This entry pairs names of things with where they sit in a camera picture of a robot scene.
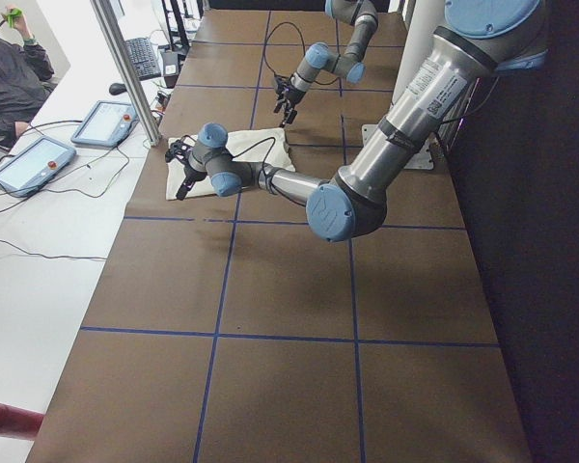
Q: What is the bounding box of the near teach pendant tablet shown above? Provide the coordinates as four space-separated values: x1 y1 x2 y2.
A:
0 136 76 197

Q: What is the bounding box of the cream long sleeve shirt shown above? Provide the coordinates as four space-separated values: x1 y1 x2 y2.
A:
165 127 295 201

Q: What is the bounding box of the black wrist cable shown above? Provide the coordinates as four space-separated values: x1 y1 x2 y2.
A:
262 21 308 83
173 135 278 194

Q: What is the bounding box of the teach pendant tablet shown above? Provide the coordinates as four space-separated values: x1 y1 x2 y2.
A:
0 136 76 197
70 100 138 149

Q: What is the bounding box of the aluminium frame post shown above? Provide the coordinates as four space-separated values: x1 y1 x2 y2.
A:
91 0 162 147

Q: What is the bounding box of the far teach pendant tablet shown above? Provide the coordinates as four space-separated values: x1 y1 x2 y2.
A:
70 100 138 149

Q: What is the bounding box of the seated person in black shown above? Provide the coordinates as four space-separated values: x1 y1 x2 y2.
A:
0 5 54 149

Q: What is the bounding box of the red cylinder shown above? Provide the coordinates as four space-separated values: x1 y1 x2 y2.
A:
0 403 44 441

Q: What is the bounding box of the black box with white label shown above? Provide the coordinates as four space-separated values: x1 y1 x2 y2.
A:
160 50 180 89

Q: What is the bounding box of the black computer mouse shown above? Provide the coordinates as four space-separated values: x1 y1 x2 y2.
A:
108 83 126 95

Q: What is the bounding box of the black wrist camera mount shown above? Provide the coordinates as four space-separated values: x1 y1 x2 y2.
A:
273 74 290 96
165 139 193 165

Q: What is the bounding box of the black keyboard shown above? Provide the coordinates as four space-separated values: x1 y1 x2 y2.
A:
124 38 161 80

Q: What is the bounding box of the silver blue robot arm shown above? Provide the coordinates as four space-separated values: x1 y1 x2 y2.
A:
166 1 548 242
273 0 378 128

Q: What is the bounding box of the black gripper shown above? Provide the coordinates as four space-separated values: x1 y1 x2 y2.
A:
273 80 305 127
175 162 207 201

